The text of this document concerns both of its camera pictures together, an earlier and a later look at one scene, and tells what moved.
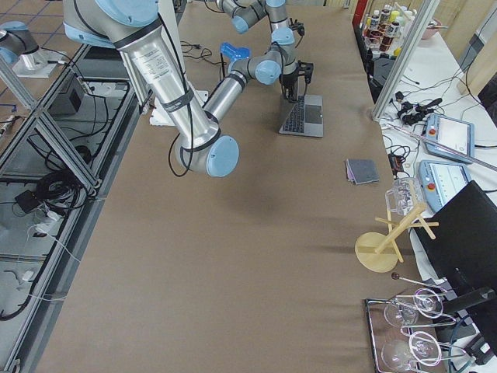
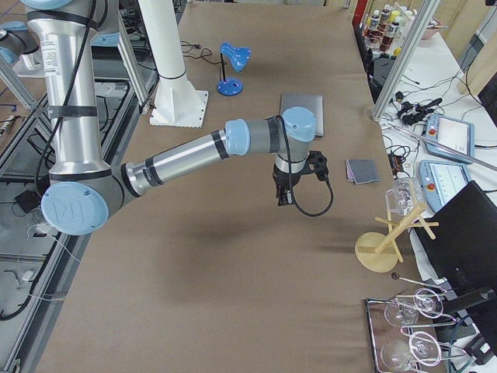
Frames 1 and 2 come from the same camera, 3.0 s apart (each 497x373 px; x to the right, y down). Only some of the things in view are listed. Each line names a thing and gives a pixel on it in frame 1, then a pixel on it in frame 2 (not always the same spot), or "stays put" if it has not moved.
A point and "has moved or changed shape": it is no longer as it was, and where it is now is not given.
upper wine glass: (426, 302) stays put
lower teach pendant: (440, 180) stays put
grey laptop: (306, 117) has moved or changed shape
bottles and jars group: (384, 30) stays put
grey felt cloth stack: (361, 171) stays put
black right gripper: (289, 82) to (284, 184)
